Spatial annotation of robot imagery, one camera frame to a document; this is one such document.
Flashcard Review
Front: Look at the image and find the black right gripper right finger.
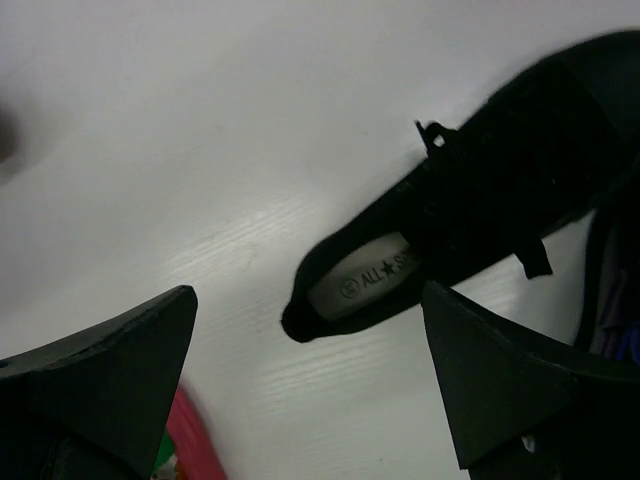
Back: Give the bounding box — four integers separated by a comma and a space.
422, 282, 639, 479

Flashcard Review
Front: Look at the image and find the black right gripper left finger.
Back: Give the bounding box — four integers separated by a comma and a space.
1, 286, 198, 479

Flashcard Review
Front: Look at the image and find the purple loafer right one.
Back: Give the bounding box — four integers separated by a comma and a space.
573, 178, 639, 365

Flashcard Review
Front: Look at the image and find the pink sandal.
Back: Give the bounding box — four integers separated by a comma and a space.
150, 385, 227, 480

